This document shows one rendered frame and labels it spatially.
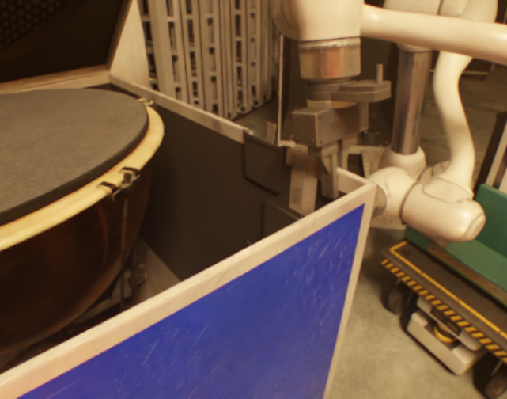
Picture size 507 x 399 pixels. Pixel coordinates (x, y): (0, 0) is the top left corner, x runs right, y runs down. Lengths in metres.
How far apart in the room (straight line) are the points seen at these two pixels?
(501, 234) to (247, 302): 1.16
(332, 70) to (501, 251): 1.12
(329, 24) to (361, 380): 1.23
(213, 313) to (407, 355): 1.23
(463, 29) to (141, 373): 0.68
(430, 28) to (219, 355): 0.61
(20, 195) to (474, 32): 0.74
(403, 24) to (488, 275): 0.93
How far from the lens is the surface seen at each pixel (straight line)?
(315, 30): 0.52
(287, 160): 0.66
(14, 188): 0.59
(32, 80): 1.43
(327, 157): 0.56
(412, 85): 1.25
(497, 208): 1.44
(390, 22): 0.71
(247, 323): 0.48
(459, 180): 0.87
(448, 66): 1.04
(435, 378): 1.55
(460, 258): 1.39
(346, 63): 0.52
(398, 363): 1.53
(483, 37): 0.69
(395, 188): 0.87
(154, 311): 0.36
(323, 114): 0.52
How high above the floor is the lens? 1.21
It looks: 32 degrees down
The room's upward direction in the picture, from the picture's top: straight up
